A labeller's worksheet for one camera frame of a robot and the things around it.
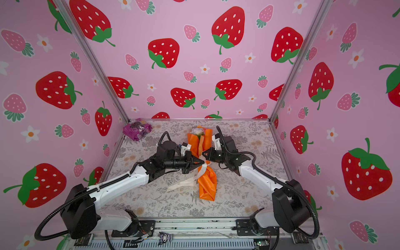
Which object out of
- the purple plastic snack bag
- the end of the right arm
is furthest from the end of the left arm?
the purple plastic snack bag

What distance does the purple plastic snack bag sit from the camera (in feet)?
3.57

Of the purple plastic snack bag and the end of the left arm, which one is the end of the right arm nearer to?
the end of the left arm
